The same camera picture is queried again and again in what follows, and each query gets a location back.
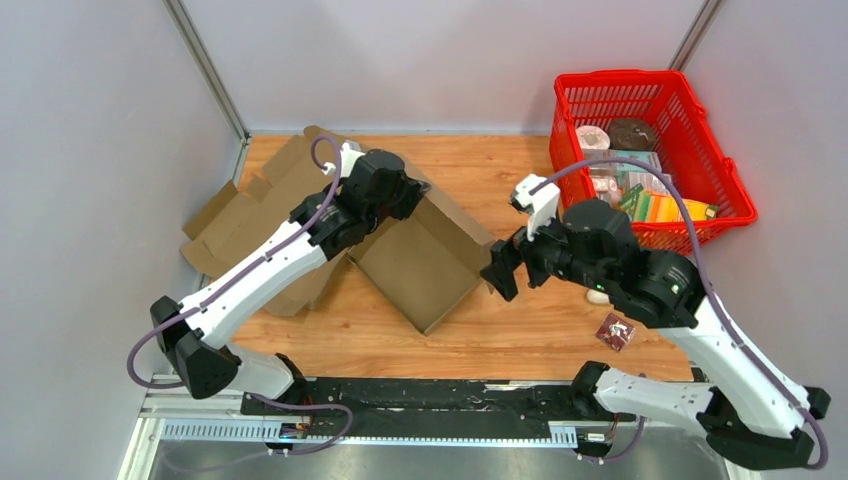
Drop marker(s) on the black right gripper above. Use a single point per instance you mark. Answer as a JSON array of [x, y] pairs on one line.
[[506, 254]]

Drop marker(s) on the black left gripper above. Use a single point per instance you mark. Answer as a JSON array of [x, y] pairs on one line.
[[413, 192]]

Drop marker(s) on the brown cardboard box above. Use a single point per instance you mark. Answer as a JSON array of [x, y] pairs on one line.
[[427, 264]]

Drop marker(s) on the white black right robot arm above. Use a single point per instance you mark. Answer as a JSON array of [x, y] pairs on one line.
[[747, 410]]

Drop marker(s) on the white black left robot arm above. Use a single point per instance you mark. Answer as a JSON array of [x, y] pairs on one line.
[[194, 334]]

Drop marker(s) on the pink white product box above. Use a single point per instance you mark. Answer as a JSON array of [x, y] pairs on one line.
[[612, 188]]

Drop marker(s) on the green product box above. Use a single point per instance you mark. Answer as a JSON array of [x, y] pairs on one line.
[[629, 200]]

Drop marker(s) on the orange yellow product box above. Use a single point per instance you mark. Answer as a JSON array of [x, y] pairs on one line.
[[657, 208]]

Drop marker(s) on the white egg-shaped object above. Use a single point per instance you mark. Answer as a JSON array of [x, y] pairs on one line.
[[598, 298]]

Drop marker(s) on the flat brown cardboard sheet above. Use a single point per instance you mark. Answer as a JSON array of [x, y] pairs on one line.
[[235, 222]]

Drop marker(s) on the dark red snack packet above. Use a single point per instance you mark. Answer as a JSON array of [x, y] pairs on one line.
[[615, 332]]

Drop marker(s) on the white round container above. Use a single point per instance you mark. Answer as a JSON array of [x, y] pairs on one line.
[[591, 137]]

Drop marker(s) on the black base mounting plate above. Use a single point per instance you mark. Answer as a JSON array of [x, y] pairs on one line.
[[452, 409]]

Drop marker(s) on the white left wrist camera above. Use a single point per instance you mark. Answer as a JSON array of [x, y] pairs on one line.
[[350, 152]]

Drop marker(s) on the aluminium rail frame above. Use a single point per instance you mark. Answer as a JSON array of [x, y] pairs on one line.
[[231, 436]]

